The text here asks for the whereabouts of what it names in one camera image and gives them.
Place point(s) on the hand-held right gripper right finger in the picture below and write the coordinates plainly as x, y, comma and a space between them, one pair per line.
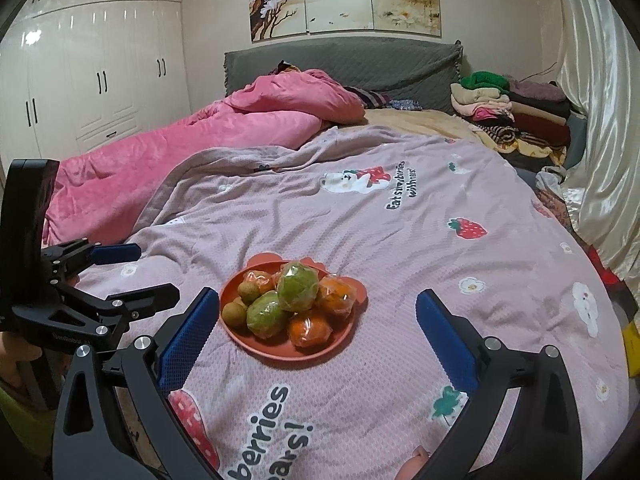
447, 345

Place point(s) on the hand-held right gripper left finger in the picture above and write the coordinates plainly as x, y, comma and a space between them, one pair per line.
187, 335

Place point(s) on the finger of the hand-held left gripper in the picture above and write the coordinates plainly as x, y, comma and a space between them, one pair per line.
117, 254
155, 297

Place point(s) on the small brown round fruit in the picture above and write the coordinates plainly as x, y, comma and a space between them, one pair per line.
247, 291
234, 312

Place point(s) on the plastic-wrapped green fruit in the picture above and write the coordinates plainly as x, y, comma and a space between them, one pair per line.
265, 316
297, 285

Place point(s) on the plastic-wrapped orange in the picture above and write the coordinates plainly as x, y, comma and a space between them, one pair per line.
257, 280
337, 296
310, 331

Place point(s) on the orange plastic plate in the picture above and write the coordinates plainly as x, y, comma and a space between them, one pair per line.
345, 330

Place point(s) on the person's left hand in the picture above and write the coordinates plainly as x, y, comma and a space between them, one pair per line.
12, 360

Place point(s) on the lilac strawberry printed blanket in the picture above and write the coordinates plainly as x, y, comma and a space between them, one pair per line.
400, 240

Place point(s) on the pink duvet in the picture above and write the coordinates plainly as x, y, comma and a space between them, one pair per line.
175, 145

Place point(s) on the white wardrobe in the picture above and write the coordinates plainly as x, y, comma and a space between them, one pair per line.
100, 50

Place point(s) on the beige bed sheet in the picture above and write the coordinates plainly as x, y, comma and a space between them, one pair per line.
425, 122

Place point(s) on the pile of folded clothes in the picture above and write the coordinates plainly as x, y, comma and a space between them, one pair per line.
530, 125

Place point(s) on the grey-blue pillow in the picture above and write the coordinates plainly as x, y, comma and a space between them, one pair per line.
577, 140

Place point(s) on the dark striped cloth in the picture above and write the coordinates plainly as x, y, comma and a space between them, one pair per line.
370, 97

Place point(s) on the grey quilted headboard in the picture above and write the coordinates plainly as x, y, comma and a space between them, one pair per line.
400, 70

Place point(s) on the cream satin curtain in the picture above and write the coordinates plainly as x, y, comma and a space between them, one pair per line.
600, 110

